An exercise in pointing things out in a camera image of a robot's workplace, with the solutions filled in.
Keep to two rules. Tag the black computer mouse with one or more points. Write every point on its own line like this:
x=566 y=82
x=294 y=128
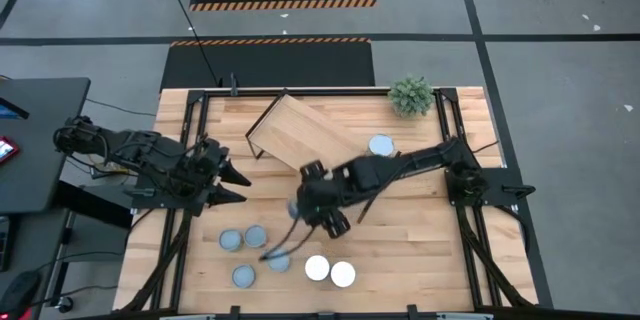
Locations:
x=17 y=292

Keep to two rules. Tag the black desk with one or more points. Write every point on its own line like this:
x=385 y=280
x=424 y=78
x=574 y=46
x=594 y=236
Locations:
x=40 y=160

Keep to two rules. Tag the wooden shelf black metal frame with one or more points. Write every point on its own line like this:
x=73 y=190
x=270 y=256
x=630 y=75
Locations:
x=300 y=130

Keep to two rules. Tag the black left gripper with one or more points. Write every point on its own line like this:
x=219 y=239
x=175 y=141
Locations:
x=202 y=170

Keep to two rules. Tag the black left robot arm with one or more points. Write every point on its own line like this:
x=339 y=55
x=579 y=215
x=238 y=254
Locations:
x=140 y=152

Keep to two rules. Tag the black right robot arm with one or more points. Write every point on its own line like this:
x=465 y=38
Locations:
x=425 y=157

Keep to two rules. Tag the tin can teal label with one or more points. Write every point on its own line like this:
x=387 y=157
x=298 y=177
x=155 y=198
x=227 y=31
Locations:
x=243 y=276

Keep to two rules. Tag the green artificial plant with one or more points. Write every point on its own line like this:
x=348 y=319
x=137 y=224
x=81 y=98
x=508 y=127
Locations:
x=411 y=95

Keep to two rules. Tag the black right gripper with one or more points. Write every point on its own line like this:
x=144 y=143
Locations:
x=320 y=197

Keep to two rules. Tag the tin can silver lid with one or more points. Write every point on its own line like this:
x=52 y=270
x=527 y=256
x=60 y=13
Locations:
x=230 y=240

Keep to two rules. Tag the tin can red green label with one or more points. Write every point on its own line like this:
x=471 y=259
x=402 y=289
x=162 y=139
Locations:
x=280 y=264
x=255 y=236

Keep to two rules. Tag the red phone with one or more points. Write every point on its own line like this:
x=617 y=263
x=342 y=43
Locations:
x=6 y=150

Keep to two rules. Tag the black device blue screen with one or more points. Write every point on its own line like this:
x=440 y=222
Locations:
x=10 y=109

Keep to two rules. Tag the black keyboard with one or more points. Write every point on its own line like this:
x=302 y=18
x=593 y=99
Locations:
x=3 y=242

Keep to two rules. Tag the tin can peaches fruit label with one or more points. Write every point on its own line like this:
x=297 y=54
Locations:
x=381 y=145

